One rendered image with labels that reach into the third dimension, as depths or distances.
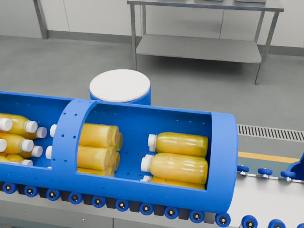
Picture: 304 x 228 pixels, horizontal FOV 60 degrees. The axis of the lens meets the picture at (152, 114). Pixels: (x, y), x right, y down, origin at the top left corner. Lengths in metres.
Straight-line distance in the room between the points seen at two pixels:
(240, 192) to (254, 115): 2.00
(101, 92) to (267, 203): 0.77
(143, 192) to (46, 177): 0.27
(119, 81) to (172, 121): 0.45
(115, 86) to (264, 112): 2.04
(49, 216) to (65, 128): 0.37
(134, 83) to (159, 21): 2.84
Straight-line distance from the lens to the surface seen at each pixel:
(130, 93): 1.16
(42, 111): 1.03
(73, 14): 4.39
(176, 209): 0.83
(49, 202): 0.95
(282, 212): 0.96
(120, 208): 0.85
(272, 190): 1.00
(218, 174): 0.66
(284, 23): 4.12
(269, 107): 3.08
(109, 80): 1.26
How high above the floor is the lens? 1.67
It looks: 38 degrees down
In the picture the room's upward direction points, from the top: straight up
